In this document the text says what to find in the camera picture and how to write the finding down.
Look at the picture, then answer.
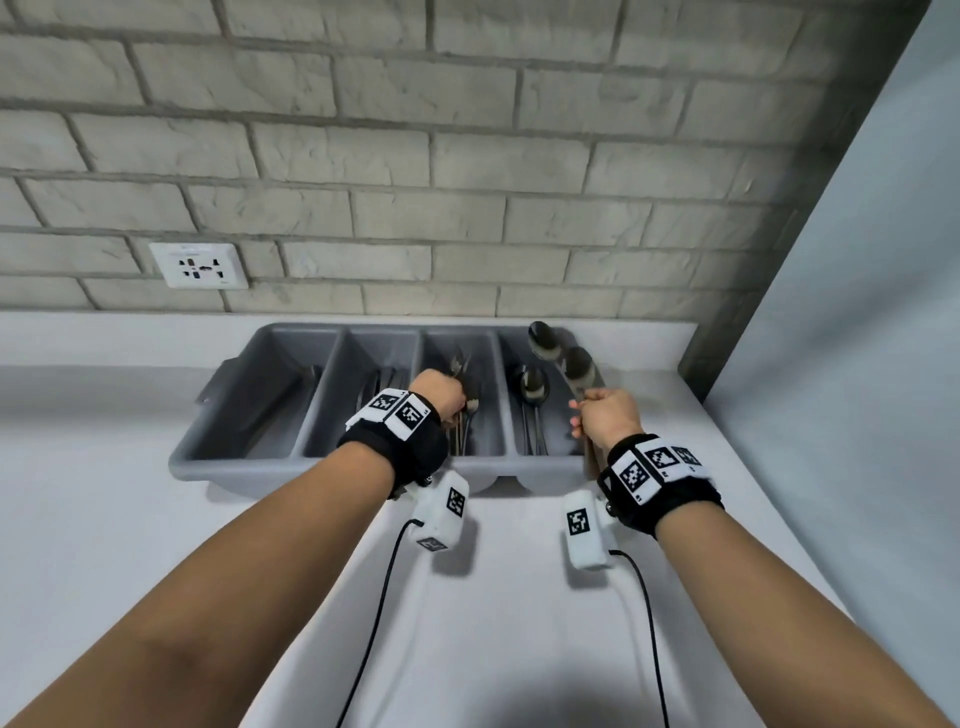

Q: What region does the person's left hand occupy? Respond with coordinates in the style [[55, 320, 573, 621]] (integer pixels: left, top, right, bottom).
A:
[[407, 368, 468, 426]]

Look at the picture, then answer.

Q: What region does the person's right hand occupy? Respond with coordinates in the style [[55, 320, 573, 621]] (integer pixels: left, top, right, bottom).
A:
[[567, 387, 646, 451]]

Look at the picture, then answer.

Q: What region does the shiny steel spoon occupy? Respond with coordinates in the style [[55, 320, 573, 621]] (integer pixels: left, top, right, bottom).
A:
[[509, 363, 531, 456], [522, 365, 553, 457], [527, 320, 573, 380], [563, 346, 603, 481]]

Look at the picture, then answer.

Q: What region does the grey cutlery tray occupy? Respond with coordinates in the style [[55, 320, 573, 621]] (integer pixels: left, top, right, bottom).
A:
[[167, 322, 610, 498]]

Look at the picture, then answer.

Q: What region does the person's right forearm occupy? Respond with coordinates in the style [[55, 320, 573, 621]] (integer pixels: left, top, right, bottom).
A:
[[653, 503, 954, 728]]

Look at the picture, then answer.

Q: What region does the person's left forearm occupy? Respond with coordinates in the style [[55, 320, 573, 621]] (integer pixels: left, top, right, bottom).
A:
[[0, 442, 397, 728]]

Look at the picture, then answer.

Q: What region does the white countertop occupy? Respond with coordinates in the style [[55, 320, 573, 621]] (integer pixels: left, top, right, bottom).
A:
[[0, 311, 860, 728]]

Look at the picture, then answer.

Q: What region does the black left wristband with markers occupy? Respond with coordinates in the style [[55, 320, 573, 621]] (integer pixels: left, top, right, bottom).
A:
[[335, 389, 450, 500]]

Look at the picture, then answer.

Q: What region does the black wristband with markers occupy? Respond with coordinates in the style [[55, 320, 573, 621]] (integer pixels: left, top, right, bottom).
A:
[[597, 433, 727, 540], [335, 389, 450, 500]]

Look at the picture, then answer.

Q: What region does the black right wristband with markers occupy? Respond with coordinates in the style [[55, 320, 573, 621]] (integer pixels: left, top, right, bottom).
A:
[[597, 433, 727, 540]]

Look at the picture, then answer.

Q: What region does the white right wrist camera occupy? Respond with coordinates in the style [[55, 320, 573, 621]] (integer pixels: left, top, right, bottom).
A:
[[563, 489, 618, 571]]

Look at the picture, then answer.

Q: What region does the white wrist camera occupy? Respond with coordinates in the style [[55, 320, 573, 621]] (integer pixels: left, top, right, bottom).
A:
[[410, 470, 472, 555], [563, 489, 618, 571]]

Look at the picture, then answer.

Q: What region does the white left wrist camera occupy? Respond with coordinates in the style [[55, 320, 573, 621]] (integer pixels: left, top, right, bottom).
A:
[[410, 470, 472, 555]]

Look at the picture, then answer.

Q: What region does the black right camera cable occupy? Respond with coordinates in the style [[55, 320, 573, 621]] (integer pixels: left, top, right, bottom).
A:
[[611, 549, 671, 728]]

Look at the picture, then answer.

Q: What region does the white wall socket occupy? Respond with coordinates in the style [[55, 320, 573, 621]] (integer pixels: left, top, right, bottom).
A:
[[148, 241, 250, 292]]

